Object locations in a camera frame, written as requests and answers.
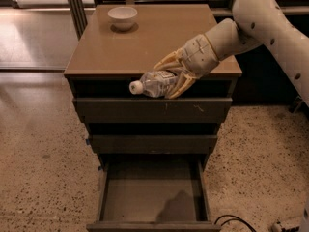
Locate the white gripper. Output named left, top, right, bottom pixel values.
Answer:
left=153, top=34, right=219, bottom=99

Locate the clear plastic water bottle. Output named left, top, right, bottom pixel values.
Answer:
left=129, top=71, right=179, bottom=98

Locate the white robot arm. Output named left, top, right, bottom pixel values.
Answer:
left=154, top=0, right=309, bottom=105

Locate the top grey drawer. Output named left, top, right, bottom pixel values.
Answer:
left=73, top=98, right=232, bottom=123

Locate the grey drawer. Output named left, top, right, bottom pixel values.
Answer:
left=73, top=98, right=232, bottom=123
left=89, top=135, right=217, bottom=154

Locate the brown drawer cabinet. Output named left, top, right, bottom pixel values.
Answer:
left=65, top=5, right=241, bottom=164

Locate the middle grey drawer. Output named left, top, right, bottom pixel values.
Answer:
left=89, top=135, right=217, bottom=154

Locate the open bottom drawer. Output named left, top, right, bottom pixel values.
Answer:
left=86, top=155, right=221, bottom=232

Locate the white ceramic bowl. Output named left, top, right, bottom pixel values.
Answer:
left=107, top=6, right=138, bottom=31

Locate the white power strip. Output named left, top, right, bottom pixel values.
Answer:
left=271, top=221, right=299, bottom=232

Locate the small black wall device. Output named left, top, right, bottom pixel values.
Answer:
left=289, top=96, right=303, bottom=113

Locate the black cable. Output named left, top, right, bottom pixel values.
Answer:
left=214, top=214, right=258, bottom=232

